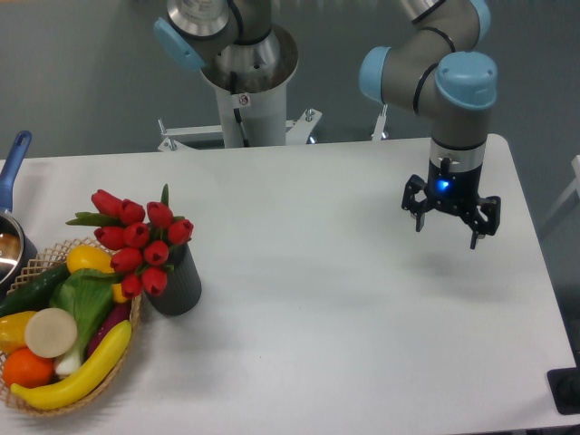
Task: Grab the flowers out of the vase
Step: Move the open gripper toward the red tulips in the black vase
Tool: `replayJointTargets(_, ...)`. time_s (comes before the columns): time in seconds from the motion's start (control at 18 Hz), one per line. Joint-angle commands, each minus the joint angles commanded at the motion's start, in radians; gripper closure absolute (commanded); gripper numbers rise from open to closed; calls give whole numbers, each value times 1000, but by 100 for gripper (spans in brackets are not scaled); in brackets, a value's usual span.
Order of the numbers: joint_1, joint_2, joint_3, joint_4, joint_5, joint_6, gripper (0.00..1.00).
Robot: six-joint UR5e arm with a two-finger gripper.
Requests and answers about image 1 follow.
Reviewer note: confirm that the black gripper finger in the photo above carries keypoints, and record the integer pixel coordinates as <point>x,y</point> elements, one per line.
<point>418,200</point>
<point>483,218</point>

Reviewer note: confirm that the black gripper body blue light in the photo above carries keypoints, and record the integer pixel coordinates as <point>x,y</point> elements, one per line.
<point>454,193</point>

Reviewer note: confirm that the red tulip bouquet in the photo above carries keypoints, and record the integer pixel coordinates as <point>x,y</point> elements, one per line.
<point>146,241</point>

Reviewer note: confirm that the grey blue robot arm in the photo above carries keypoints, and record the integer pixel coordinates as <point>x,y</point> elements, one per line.
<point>437,74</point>

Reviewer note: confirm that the dark grey ribbed vase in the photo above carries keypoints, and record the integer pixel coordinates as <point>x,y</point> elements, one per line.
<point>179,283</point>

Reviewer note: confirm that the black device at table edge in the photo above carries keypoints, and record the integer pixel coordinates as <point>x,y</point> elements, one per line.
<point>564,386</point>

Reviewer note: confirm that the purple eggplant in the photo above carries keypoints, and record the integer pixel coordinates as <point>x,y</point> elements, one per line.
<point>119,313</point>

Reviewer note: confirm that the yellow bell pepper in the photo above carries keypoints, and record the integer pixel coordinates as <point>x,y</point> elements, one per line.
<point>89,266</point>

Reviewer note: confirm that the green lettuce leaf vegetable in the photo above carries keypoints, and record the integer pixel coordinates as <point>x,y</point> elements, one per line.
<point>88,319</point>

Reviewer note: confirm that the woven wicker basket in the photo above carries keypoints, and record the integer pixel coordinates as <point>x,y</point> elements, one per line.
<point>49,258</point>

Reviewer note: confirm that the green cucumber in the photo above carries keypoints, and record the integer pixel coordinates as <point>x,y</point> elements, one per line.
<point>34,293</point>

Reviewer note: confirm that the beige round slice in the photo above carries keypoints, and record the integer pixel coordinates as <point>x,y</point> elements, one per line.
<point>50,333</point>

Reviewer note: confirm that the yellow banana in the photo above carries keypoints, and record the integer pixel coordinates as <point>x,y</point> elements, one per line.
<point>86,379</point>

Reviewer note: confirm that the orange fruit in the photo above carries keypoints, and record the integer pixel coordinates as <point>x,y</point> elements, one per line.
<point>27,369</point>

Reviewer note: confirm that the white frame at right edge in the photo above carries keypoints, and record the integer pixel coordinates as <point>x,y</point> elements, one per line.
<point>565,202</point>

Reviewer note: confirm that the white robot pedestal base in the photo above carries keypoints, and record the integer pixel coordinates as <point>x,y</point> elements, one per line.
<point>248,61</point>

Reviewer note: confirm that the blue handled saucepan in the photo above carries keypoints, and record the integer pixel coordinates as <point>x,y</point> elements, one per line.
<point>16,248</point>

